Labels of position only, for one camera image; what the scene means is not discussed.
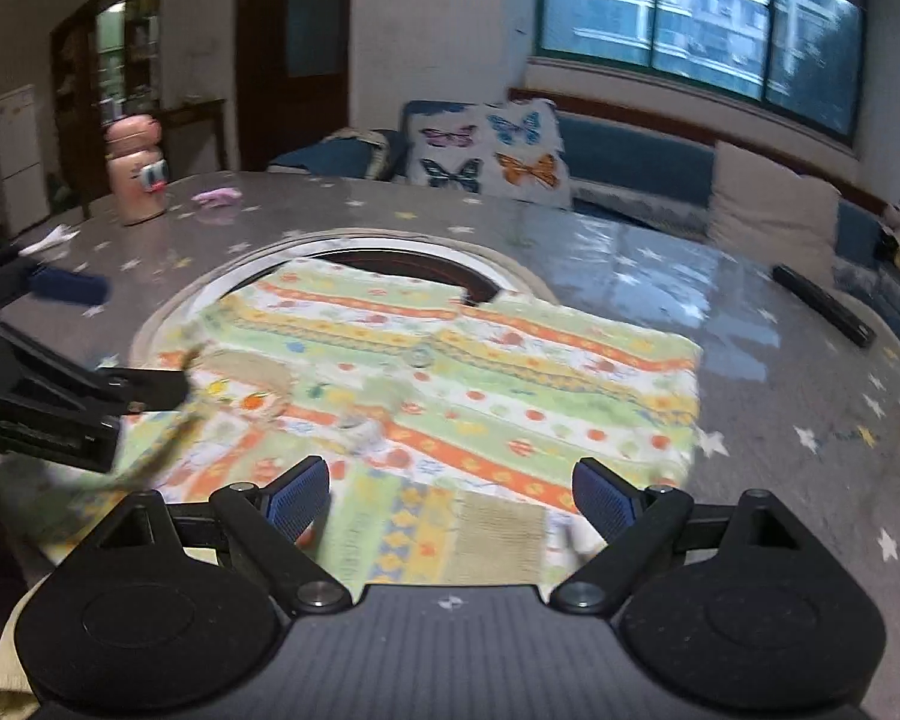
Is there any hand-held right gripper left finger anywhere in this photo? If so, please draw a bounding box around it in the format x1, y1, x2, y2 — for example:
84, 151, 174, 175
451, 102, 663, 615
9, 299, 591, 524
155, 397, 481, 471
82, 456, 352, 614

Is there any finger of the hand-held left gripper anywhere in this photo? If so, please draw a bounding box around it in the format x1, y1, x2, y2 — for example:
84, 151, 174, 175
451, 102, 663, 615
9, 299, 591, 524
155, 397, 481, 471
94, 366, 190, 415
0, 259, 112, 316

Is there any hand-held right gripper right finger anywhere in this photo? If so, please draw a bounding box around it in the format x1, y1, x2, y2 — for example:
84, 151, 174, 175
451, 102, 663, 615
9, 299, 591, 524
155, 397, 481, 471
553, 456, 822, 612

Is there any green orange printed garment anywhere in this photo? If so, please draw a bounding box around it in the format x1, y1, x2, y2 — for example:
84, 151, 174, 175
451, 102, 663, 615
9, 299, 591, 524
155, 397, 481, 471
0, 259, 702, 720

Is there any white paper scrap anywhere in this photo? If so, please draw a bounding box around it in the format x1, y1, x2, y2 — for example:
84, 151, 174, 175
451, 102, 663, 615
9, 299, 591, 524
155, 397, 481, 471
19, 225, 76, 256

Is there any pink water bottle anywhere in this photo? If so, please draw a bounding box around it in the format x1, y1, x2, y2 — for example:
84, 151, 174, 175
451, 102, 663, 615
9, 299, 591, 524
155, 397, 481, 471
103, 114, 170, 227

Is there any white fridge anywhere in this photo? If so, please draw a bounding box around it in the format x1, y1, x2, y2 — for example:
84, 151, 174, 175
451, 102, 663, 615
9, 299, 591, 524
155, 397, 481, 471
0, 84, 46, 237

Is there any wooden side table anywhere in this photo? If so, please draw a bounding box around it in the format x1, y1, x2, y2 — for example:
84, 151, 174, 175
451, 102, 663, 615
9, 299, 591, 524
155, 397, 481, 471
157, 96, 227, 170

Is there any wooden display cabinet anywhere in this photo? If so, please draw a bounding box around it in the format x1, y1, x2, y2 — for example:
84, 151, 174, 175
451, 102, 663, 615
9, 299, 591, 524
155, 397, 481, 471
50, 0, 162, 218

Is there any round built-in induction cooker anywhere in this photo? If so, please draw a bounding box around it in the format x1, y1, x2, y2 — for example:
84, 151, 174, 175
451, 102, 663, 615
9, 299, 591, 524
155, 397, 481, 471
129, 229, 567, 391

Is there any black remote control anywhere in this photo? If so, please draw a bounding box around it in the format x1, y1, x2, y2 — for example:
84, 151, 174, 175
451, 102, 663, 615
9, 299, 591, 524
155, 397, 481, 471
772, 264, 875, 348

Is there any dark wooden door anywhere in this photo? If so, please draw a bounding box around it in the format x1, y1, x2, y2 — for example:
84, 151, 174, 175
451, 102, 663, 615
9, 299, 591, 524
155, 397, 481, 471
236, 0, 353, 173

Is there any blue bench sofa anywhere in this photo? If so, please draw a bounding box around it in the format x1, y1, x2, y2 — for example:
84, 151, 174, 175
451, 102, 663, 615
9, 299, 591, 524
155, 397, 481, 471
266, 101, 900, 361

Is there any beige pillow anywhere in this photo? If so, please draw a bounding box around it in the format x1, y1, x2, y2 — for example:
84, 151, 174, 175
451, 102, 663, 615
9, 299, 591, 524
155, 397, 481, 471
709, 141, 845, 267

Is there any butterfly print pillow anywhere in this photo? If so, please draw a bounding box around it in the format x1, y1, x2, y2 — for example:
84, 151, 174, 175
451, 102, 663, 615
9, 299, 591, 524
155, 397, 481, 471
401, 97, 575, 209

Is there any green framed window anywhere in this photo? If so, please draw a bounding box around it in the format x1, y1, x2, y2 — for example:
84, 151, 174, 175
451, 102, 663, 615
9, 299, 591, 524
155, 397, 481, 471
532, 0, 871, 147

